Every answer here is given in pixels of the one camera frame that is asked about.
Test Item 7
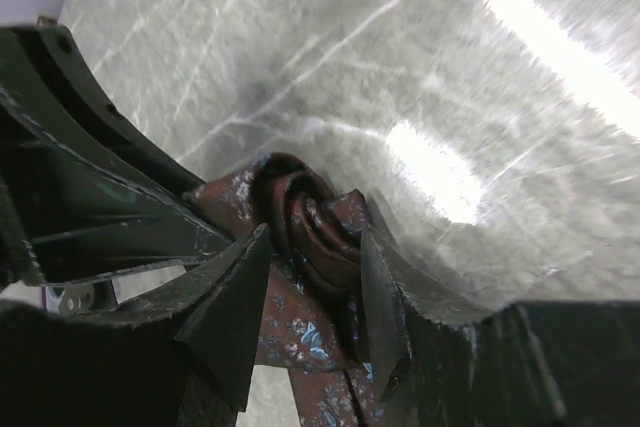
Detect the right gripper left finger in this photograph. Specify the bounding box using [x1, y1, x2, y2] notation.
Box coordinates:
[1, 226, 271, 426]

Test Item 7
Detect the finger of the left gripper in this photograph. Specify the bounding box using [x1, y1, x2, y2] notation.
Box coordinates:
[1, 94, 232, 285]
[1, 25, 203, 192]

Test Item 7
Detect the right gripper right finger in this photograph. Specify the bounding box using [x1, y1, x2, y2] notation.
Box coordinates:
[361, 228, 639, 426]

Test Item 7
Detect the brown blue floral tie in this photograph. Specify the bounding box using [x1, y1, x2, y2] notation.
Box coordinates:
[185, 153, 418, 426]

